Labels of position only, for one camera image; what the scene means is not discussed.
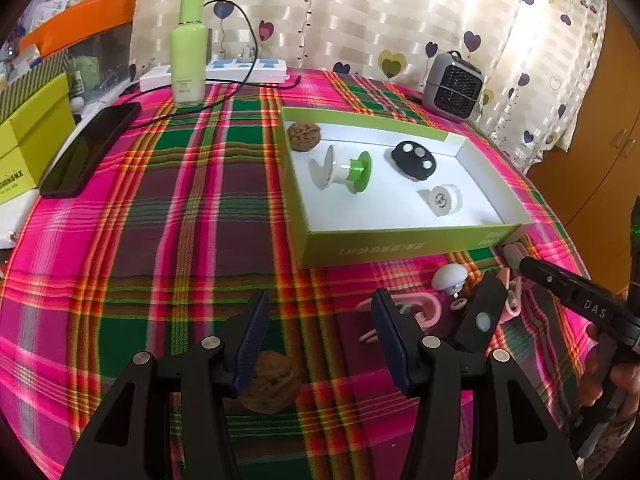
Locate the black rectangular sensor light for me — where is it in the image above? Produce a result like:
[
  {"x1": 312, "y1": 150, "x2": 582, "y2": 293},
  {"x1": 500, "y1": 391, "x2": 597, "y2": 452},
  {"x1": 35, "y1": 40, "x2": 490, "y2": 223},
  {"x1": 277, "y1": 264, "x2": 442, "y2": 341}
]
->
[{"x1": 452, "y1": 274, "x2": 508, "y2": 346}]

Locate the green white striped box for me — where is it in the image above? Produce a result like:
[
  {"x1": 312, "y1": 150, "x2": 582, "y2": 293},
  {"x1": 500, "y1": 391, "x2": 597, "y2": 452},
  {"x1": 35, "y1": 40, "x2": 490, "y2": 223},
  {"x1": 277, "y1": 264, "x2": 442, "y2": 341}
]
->
[{"x1": 0, "y1": 52, "x2": 68, "y2": 106}]

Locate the white power strip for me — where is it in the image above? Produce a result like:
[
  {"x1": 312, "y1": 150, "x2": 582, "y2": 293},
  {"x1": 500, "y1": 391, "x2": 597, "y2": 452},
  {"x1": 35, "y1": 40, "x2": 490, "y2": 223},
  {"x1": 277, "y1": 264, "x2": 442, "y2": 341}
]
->
[{"x1": 139, "y1": 57, "x2": 290, "y2": 92}]

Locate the light green bottle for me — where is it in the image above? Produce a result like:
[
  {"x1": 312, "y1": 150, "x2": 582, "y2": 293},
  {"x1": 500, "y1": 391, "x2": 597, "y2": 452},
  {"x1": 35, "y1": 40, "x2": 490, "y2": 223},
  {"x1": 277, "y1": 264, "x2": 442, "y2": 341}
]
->
[{"x1": 170, "y1": 0, "x2": 208, "y2": 108}]

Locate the orange plastic tray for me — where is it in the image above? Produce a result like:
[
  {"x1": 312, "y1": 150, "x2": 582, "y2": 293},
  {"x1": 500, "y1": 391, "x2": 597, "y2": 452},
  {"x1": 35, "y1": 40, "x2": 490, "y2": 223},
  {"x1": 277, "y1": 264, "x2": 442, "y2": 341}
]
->
[{"x1": 20, "y1": 0, "x2": 138, "y2": 56}]

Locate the white heart-print curtain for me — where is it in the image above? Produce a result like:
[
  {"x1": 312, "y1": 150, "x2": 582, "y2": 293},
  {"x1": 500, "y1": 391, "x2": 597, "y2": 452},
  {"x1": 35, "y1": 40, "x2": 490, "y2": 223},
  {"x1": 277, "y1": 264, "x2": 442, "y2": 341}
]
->
[{"x1": 131, "y1": 0, "x2": 608, "y2": 171}]

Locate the black charger cable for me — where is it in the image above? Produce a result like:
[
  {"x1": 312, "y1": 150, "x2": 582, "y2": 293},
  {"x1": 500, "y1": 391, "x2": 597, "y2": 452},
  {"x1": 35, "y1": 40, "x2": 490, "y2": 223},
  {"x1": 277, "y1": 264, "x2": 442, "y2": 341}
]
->
[{"x1": 127, "y1": 0, "x2": 303, "y2": 128}]

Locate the lime green shoebox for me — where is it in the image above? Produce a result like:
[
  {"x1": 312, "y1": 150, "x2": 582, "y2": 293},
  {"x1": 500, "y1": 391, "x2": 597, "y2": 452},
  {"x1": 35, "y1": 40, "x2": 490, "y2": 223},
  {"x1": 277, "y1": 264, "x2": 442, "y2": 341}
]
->
[{"x1": 0, "y1": 72, "x2": 76, "y2": 206}]

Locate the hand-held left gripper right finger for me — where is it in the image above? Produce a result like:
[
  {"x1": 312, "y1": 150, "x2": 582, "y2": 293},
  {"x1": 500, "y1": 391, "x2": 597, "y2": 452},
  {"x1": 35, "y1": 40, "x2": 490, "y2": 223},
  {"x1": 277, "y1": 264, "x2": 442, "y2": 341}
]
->
[{"x1": 371, "y1": 287, "x2": 586, "y2": 480}]

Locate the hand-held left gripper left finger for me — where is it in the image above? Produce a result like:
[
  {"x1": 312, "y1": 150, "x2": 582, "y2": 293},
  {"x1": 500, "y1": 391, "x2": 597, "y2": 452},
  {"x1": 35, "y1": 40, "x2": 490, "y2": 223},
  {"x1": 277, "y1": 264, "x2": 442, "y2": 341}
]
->
[{"x1": 60, "y1": 288, "x2": 271, "y2": 480}]

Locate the pink clip-shaped massager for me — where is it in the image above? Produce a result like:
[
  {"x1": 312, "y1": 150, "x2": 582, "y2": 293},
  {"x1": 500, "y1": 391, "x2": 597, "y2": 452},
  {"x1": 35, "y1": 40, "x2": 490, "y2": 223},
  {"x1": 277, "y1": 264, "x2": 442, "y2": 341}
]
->
[{"x1": 357, "y1": 294, "x2": 442, "y2": 343}]

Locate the white mushroom-shaped massager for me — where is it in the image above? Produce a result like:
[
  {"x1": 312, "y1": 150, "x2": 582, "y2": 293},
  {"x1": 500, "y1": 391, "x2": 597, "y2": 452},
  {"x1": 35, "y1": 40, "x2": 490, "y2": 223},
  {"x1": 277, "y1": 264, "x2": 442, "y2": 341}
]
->
[{"x1": 432, "y1": 263, "x2": 471, "y2": 311}]

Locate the black smartphone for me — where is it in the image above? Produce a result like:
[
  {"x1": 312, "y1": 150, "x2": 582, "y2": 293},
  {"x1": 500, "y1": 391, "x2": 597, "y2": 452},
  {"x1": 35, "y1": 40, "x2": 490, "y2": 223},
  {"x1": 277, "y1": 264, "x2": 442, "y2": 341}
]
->
[{"x1": 39, "y1": 102, "x2": 142, "y2": 198}]

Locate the wooden cabinet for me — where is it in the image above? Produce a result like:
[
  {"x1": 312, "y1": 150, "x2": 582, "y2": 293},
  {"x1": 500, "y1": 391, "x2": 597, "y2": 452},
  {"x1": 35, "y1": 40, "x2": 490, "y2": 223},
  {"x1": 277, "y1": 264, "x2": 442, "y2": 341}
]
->
[{"x1": 525, "y1": 5, "x2": 640, "y2": 291}]

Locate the person's right hand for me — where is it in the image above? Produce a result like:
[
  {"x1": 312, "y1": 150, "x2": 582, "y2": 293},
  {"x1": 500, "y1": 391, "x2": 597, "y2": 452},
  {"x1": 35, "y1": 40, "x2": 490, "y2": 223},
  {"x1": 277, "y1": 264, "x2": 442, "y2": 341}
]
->
[{"x1": 577, "y1": 322, "x2": 640, "y2": 423}]

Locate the white and green roller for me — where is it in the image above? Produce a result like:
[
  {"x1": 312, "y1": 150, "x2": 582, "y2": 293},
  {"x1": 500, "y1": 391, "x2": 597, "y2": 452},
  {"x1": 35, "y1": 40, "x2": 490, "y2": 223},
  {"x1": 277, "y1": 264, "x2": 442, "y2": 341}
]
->
[{"x1": 307, "y1": 144, "x2": 373, "y2": 195}]

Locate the grey small heater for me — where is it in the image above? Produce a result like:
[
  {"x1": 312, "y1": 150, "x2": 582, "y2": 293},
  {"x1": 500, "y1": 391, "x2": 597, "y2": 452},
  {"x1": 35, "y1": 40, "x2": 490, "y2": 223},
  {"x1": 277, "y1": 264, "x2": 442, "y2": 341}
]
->
[{"x1": 422, "y1": 51, "x2": 485, "y2": 122}]

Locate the clear storage box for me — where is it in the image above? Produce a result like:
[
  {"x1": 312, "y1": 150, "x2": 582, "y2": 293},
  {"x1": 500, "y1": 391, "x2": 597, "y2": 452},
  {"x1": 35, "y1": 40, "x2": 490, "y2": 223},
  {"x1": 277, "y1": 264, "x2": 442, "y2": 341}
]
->
[{"x1": 65, "y1": 30, "x2": 133, "y2": 96}]

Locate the white round cap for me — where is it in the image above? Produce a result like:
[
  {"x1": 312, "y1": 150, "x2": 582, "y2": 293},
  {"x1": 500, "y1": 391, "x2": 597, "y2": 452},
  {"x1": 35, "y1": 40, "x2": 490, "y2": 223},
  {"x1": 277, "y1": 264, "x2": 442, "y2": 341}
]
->
[{"x1": 417, "y1": 184, "x2": 463, "y2": 218}]

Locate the person's right forearm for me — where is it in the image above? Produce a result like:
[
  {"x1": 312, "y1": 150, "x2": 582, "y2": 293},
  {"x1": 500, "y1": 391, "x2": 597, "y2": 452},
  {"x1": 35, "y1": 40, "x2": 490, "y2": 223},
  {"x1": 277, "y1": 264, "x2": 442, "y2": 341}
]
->
[{"x1": 580, "y1": 410, "x2": 640, "y2": 480}]

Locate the black oval three-button device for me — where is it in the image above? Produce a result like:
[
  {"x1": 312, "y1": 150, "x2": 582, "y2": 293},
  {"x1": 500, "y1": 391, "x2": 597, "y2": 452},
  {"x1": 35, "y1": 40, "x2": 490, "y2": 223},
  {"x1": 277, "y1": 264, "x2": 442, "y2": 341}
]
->
[{"x1": 390, "y1": 141, "x2": 436, "y2": 182}]

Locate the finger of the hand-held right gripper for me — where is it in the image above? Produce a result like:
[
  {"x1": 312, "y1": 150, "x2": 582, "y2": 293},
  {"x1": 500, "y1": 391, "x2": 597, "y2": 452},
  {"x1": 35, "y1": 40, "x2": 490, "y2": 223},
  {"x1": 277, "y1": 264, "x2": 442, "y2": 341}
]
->
[{"x1": 519, "y1": 256, "x2": 581, "y2": 293}]

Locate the pink green plaid tablecloth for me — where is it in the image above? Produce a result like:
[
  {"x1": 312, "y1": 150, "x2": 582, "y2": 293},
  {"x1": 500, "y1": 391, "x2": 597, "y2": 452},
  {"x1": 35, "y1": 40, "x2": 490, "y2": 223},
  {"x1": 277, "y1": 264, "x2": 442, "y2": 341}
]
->
[{"x1": 0, "y1": 67, "x2": 631, "y2": 480}]

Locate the brown walnut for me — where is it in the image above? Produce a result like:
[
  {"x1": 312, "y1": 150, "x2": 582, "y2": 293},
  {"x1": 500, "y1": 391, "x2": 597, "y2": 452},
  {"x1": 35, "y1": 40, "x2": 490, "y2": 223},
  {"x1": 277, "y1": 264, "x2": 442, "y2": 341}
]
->
[
  {"x1": 287, "y1": 120, "x2": 323, "y2": 153},
  {"x1": 237, "y1": 350, "x2": 303, "y2": 415}
]

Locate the green and white cardboard box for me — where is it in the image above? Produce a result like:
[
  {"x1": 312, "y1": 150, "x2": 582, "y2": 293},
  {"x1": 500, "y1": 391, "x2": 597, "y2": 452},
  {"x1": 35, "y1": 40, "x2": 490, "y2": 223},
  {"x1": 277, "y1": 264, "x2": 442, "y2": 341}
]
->
[{"x1": 280, "y1": 106, "x2": 537, "y2": 270}]

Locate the small pink roller massager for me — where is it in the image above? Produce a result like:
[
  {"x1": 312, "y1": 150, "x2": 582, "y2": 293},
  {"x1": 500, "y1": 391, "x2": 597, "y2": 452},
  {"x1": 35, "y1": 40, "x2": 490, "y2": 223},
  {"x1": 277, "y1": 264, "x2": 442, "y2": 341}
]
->
[{"x1": 500, "y1": 242, "x2": 526, "y2": 318}]

